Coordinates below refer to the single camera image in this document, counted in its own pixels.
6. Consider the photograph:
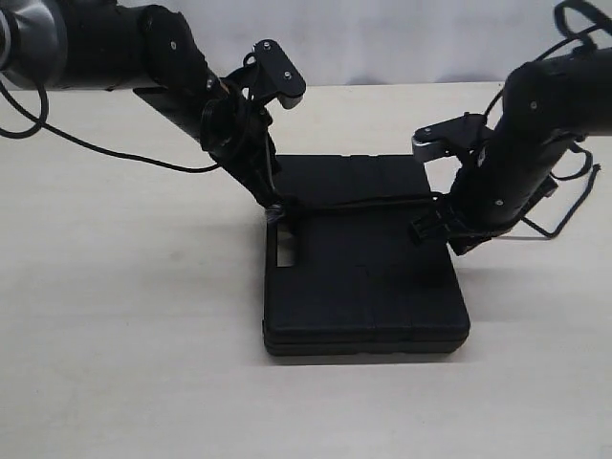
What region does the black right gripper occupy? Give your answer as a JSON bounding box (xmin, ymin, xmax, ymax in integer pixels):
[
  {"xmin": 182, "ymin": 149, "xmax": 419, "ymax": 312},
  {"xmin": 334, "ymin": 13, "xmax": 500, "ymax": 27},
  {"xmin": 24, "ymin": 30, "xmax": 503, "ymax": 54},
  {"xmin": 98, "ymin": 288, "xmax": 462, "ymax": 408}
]
[{"xmin": 408, "ymin": 166, "xmax": 557, "ymax": 254}]

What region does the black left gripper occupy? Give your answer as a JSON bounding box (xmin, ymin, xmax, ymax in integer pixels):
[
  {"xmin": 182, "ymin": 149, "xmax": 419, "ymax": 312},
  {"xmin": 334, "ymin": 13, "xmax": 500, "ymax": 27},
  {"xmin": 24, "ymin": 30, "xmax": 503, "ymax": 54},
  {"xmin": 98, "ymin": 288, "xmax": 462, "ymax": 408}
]
[{"xmin": 200, "ymin": 64, "xmax": 280, "ymax": 206}]

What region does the black cord with loop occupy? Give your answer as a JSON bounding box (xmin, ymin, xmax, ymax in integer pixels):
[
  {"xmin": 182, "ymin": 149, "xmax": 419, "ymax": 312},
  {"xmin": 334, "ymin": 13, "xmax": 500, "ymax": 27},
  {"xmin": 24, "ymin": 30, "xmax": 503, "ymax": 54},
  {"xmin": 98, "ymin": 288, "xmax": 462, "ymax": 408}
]
[{"xmin": 267, "ymin": 164, "xmax": 603, "ymax": 240}]

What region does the black plastic carrying case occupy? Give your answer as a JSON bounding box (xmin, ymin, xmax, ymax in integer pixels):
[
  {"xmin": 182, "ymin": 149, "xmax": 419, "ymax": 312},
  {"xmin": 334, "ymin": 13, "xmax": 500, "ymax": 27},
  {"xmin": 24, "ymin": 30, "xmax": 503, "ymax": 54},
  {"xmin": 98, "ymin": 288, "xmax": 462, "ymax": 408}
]
[{"xmin": 262, "ymin": 154, "xmax": 470, "ymax": 357}]

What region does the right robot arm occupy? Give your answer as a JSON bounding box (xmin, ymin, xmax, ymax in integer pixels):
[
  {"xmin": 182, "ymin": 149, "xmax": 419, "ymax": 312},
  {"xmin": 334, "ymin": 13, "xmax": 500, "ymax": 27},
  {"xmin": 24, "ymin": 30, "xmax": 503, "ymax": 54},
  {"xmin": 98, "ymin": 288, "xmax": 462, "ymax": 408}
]
[{"xmin": 409, "ymin": 49, "xmax": 611, "ymax": 255}]

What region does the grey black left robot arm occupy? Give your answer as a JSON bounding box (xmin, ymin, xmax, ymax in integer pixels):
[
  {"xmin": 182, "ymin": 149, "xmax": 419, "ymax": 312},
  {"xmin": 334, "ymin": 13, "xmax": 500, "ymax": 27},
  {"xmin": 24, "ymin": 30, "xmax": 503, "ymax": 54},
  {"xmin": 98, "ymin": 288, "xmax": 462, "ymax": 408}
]
[{"xmin": 1, "ymin": 1, "xmax": 305, "ymax": 208}]

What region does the white backdrop curtain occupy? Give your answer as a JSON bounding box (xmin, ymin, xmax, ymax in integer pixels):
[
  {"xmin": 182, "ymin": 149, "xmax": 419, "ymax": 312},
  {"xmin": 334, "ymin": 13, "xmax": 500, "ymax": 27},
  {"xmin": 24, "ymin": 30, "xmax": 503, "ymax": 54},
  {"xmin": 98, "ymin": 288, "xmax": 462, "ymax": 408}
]
[{"xmin": 120, "ymin": 1, "xmax": 564, "ymax": 87}]

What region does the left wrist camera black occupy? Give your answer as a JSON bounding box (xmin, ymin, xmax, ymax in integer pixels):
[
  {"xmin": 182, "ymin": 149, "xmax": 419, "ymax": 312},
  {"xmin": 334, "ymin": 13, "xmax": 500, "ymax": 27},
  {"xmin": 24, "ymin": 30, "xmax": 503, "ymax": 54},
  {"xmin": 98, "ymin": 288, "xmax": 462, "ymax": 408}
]
[{"xmin": 253, "ymin": 39, "xmax": 307, "ymax": 110}]

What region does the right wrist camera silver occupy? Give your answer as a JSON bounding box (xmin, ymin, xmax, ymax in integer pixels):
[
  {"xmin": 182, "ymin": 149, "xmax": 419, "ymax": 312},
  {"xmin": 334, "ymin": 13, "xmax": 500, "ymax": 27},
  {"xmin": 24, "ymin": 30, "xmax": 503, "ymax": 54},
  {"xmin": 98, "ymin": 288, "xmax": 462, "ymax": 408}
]
[{"xmin": 412, "ymin": 112, "xmax": 485, "ymax": 164}]

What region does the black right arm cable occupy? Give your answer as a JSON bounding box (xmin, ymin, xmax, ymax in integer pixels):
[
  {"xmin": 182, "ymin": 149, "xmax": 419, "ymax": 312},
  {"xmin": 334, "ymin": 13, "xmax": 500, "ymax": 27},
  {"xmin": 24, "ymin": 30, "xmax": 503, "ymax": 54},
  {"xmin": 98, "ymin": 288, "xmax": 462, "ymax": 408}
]
[{"xmin": 482, "ymin": 0, "xmax": 612, "ymax": 183}]

